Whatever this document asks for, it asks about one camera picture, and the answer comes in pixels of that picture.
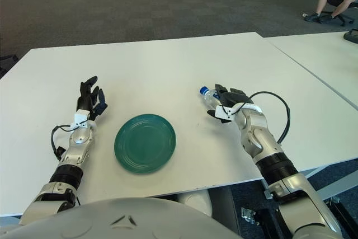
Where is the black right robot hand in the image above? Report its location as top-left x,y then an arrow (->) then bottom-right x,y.
206,83 -> 255,124

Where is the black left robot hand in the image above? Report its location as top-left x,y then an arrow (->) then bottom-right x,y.
76,76 -> 109,122

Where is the clear bottle blue cap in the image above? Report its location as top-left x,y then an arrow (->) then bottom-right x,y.
199,86 -> 224,111

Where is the green round plate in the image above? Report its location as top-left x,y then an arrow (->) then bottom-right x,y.
114,114 -> 177,175

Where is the black office chair with jacket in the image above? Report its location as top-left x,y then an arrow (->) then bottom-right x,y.
0,53 -> 20,80

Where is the grey robot leg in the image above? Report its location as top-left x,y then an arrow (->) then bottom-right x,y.
173,191 -> 213,217

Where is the grey robot torso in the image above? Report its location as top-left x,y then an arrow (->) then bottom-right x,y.
0,196 -> 241,239

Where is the black device on table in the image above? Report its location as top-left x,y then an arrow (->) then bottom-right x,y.
343,28 -> 358,43

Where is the black swivel chair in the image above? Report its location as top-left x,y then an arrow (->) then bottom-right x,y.
318,0 -> 355,27

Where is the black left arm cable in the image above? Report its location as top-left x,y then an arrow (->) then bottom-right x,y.
50,123 -> 78,162

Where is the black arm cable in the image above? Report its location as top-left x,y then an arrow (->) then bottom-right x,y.
50,123 -> 78,162
229,91 -> 291,144

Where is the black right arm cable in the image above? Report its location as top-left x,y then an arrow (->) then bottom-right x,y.
229,91 -> 291,144

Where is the black stand frame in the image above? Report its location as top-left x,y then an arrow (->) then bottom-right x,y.
240,194 -> 358,239

